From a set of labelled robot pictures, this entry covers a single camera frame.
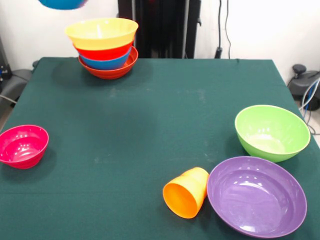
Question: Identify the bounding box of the red-orange plastic bowl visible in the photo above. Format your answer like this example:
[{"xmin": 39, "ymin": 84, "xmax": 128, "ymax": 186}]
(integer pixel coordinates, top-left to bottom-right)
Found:
[
  {"xmin": 72, "ymin": 39, "xmax": 135, "ymax": 61},
  {"xmin": 78, "ymin": 46, "xmax": 139, "ymax": 80}
]

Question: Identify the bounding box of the blue plastic bowl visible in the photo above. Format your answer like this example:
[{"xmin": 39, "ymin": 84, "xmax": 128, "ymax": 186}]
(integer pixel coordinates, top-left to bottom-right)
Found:
[
  {"xmin": 79, "ymin": 47, "xmax": 133, "ymax": 71},
  {"xmin": 37, "ymin": 0, "xmax": 89, "ymax": 11}
]

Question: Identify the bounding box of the large orange plastic bowl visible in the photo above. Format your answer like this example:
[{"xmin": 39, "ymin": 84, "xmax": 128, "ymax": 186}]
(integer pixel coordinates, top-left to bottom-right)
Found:
[{"xmin": 64, "ymin": 17, "xmax": 139, "ymax": 51}]

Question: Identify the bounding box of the pink plastic bowl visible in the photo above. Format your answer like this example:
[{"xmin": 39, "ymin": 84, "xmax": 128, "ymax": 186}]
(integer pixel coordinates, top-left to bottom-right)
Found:
[{"xmin": 0, "ymin": 124, "xmax": 50, "ymax": 170}]

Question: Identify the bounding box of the dark green tablecloth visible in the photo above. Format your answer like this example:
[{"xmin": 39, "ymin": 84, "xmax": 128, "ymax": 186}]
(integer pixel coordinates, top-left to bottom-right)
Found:
[{"xmin": 0, "ymin": 56, "xmax": 320, "ymax": 240}]

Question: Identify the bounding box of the orange plastic cup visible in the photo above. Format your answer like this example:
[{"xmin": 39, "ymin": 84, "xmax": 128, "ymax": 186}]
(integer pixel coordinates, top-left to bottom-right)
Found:
[{"xmin": 162, "ymin": 167, "xmax": 210, "ymax": 220}]

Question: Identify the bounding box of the large green plastic bowl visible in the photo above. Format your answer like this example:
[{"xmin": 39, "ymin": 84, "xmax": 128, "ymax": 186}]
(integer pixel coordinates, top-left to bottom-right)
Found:
[{"xmin": 234, "ymin": 104, "xmax": 312, "ymax": 164}]

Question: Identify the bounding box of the purple plastic bowl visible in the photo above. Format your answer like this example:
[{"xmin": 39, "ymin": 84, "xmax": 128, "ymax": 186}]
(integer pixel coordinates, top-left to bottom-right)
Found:
[{"xmin": 206, "ymin": 156, "xmax": 308, "ymax": 239}]

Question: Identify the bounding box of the black wheeled base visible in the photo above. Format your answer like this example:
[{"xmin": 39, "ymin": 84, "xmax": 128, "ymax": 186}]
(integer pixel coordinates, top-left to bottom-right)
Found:
[
  {"xmin": 287, "ymin": 64, "xmax": 320, "ymax": 111},
  {"xmin": 0, "ymin": 34, "xmax": 33, "ymax": 103}
]

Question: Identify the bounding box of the black wall cable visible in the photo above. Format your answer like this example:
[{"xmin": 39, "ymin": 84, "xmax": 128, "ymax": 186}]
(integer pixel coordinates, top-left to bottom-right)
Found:
[{"xmin": 214, "ymin": 0, "xmax": 232, "ymax": 60}]

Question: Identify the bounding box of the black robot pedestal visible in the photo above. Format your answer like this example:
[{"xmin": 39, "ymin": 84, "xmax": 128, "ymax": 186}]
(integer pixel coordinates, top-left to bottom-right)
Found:
[{"xmin": 117, "ymin": 0, "xmax": 202, "ymax": 60}]

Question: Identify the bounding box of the blue and white cable bundle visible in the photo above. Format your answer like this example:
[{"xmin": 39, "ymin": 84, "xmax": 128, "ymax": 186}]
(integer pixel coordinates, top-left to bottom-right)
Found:
[{"xmin": 298, "ymin": 77, "xmax": 320, "ymax": 136}]

